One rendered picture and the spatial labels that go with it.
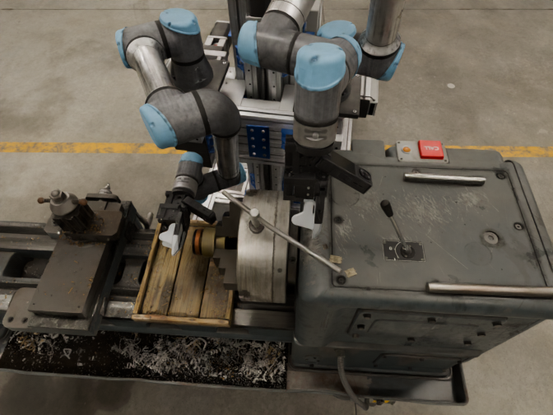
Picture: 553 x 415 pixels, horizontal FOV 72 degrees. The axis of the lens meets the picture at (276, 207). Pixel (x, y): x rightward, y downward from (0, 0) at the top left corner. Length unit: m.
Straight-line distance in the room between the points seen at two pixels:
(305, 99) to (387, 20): 0.55
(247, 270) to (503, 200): 0.66
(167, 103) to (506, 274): 0.87
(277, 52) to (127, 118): 2.58
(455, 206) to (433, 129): 2.10
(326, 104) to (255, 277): 0.50
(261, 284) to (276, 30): 0.58
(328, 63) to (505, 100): 3.07
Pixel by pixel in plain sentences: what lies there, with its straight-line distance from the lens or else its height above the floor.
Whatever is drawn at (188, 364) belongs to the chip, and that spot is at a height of 0.59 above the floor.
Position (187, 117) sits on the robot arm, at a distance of 0.97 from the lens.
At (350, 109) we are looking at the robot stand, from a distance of 1.34.
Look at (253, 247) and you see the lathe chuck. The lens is 0.93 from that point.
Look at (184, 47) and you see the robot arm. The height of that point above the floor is 1.32.
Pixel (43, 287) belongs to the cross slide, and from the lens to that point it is 1.36.
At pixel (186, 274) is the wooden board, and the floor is 0.88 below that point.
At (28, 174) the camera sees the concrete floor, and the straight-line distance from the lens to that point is 3.15.
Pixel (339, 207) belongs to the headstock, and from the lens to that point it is 0.95.
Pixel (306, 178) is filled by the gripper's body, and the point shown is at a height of 1.50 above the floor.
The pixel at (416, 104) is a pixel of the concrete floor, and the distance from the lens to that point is 3.28.
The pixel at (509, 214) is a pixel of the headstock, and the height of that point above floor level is 1.25.
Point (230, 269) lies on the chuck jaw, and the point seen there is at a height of 1.11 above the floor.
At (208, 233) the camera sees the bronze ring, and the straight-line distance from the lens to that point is 1.08.
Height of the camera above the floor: 2.04
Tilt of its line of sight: 56 degrees down
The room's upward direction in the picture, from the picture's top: 1 degrees counter-clockwise
